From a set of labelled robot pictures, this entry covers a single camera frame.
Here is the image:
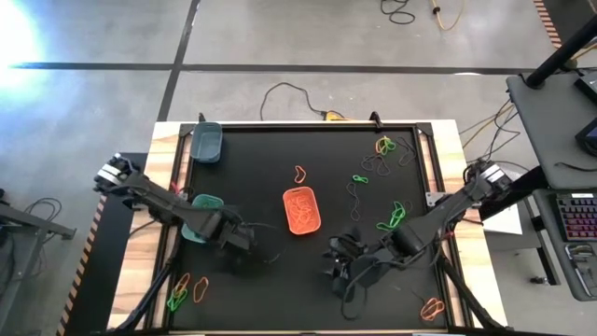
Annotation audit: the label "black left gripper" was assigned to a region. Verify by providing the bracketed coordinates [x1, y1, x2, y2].
[198, 207, 256, 254]

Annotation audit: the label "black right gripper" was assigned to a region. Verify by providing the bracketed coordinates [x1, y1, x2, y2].
[322, 226, 389, 302]

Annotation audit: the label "orange plastic basket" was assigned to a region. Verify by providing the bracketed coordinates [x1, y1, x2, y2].
[282, 186, 322, 236]

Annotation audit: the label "orange rubber bands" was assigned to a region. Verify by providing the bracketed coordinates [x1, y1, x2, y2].
[287, 194, 316, 230]

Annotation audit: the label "teal plastic basket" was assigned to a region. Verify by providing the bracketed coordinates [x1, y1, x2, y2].
[180, 193, 226, 245]

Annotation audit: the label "slate blue plastic basket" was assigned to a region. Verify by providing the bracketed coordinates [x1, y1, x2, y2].
[189, 121, 223, 164]

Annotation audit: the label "black mat with striped edge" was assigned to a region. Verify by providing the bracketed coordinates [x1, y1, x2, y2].
[533, 0, 597, 50]
[55, 152, 150, 336]

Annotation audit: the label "white paper sheet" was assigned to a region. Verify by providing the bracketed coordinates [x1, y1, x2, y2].
[481, 203, 523, 236]

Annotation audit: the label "grey metal stand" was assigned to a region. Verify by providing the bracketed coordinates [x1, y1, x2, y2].
[0, 186, 78, 323]

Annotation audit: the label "grey keyboard desk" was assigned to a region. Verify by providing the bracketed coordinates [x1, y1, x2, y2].
[533, 188, 597, 302]

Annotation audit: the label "grey side desk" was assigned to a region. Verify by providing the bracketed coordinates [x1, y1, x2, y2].
[506, 68, 597, 190]

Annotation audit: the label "backlit keyboard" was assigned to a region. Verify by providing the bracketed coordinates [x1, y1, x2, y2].
[553, 191, 597, 243]

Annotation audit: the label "black desk device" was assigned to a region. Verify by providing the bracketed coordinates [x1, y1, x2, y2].
[564, 242, 597, 300]

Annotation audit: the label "black tablet screen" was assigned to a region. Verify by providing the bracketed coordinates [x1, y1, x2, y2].
[574, 119, 597, 158]

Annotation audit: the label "black pole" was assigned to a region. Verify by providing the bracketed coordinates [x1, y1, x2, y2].
[525, 16, 597, 90]

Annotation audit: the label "black screen device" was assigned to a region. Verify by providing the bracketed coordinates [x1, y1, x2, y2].
[574, 69, 597, 106]

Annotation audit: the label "grey mount plate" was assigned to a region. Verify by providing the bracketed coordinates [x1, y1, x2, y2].
[424, 190, 450, 207]

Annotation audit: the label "black floor cable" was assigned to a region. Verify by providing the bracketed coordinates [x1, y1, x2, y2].
[259, 81, 327, 121]

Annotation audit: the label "coiled black cable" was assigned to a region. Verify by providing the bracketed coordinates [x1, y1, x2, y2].
[380, 0, 417, 26]

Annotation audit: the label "yellow cable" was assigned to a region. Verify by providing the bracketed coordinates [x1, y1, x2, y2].
[429, 0, 467, 32]

